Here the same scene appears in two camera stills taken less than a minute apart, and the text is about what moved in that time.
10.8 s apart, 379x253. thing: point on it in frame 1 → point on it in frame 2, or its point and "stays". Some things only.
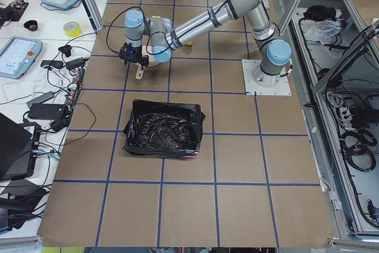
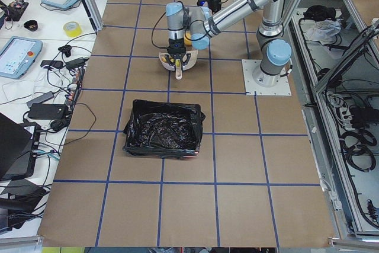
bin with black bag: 163,130 stays
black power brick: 49,111 stays
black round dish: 31,25 stays
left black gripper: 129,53 → 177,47
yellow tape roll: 72,29 stays
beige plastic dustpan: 147,51 → 178,70
